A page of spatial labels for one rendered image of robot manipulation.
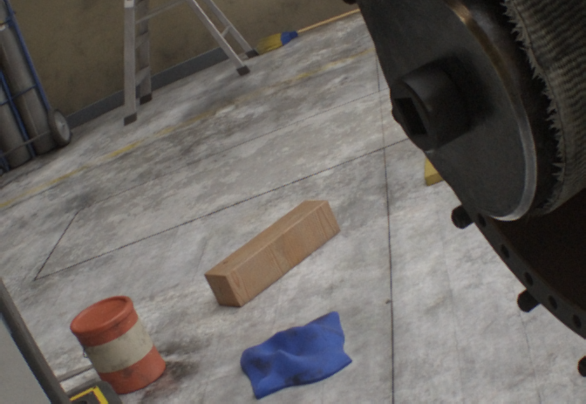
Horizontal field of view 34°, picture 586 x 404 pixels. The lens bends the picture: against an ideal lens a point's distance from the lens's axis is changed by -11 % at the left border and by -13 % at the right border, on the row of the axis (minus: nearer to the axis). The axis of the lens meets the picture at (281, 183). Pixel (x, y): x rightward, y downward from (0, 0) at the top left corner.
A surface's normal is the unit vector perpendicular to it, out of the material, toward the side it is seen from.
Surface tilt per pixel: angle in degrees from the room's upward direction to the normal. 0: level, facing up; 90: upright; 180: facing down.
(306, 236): 90
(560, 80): 88
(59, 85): 90
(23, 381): 90
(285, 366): 54
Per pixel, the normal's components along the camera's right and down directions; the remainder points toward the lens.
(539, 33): 0.28, 0.00
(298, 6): -0.07, 0.32
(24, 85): 0.19, 0.21
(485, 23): 0.05, -0.40
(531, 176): -0.25, 0.73
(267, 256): 0.63, -0.04
